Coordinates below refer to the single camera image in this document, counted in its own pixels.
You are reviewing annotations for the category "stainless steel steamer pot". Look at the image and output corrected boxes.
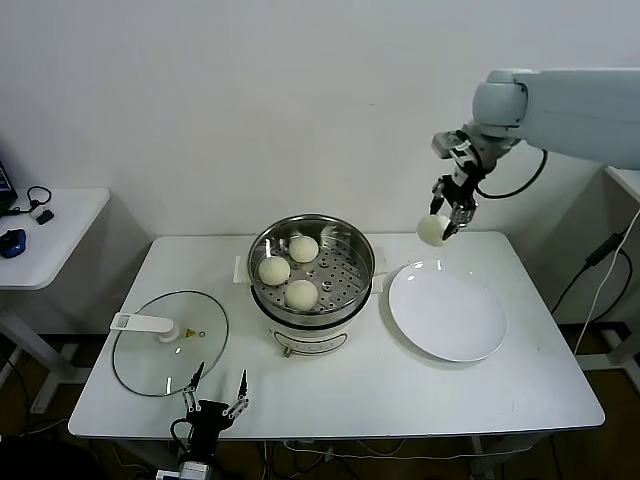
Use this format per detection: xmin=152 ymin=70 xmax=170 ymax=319
xmin=233 ymin=213 xmax=393 ymax=325

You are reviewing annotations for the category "white side table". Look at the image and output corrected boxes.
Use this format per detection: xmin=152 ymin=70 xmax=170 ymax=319
xmin=0 ymin=187 xmax=111 ymax=415

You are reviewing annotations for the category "blue computer mouse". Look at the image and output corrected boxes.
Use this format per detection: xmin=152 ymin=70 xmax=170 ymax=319
xmin=0 ymin=228 xmax=26 ymax=259

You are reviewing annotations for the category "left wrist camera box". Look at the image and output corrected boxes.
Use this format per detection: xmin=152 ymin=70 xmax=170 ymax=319
xmin=155 ymin=460 xmax=214 ymax=480

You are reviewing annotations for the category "black floor cable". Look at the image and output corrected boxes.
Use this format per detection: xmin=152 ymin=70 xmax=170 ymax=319
xmin=0 ymin=344 xmax=32 ymax=436

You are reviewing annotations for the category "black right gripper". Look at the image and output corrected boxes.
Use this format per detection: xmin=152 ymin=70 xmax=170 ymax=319
xmin=429 ymin=159 xmax=489 ymax=236

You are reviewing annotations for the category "black looped earphone cable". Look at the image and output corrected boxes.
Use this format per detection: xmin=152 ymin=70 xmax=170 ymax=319
xmin=25 ymin=185 xmax=53 ymax=207

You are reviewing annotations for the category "white table leg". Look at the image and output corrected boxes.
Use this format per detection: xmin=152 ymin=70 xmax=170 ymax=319
xmin=469 ymin=437 xmax=501 ymax=480

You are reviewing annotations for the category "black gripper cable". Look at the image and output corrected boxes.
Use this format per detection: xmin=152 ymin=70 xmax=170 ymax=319
xmin=474 ymin=148 xmax=550 ymax=199
xmin=169 ymin=418 xmax=196 ymax=449

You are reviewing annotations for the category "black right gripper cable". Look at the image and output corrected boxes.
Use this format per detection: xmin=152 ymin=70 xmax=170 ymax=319
xmin=474 ymin=148 xmax=550 ymax=199

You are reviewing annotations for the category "white hanging cable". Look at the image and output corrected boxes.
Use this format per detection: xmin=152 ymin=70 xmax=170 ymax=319
xmin=574 ymin=208 xmax=640 ymax=357

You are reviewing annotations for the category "white cable under table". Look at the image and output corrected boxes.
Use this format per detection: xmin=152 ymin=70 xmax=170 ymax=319
xmin=284 ymin=437 xmax=556 ymax=464

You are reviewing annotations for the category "white round plate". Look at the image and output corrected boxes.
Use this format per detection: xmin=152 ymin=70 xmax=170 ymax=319
xmin=387 ymin=258 xmax=509 ymax=364

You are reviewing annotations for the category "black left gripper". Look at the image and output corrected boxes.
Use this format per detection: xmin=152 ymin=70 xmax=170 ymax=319
xmin=182 ymin=362 xmax=251 ymax=462

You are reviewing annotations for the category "black power cable with adapter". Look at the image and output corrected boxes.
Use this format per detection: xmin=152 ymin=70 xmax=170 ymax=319
xmin=552 ymin=232 xmax=632 ymax=316

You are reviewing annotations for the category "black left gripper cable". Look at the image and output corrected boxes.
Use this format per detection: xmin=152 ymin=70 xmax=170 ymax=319
xmin=169 ymin=418 xmax=196 ymax=449

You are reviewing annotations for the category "glass pot lid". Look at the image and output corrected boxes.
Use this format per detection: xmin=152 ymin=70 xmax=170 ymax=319
xmin=111 ymin=289 xmax=230 ymax=398

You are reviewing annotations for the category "white steamed baozi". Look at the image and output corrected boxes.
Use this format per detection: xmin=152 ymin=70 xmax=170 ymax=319
xmin=288 ymin=234 xmax=320 ymax=264
xmin=416 ymin=214 xmax=451 ymax=249
xmin=257 ymin=256 xmax=292 ymax=286
xmin=283 ymin=278 xmax=320 ymax=312

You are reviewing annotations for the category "white electric steamer pot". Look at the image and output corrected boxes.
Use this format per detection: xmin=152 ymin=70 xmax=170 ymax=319
xmin=252 ymin=279 xmax=387 ymax=359

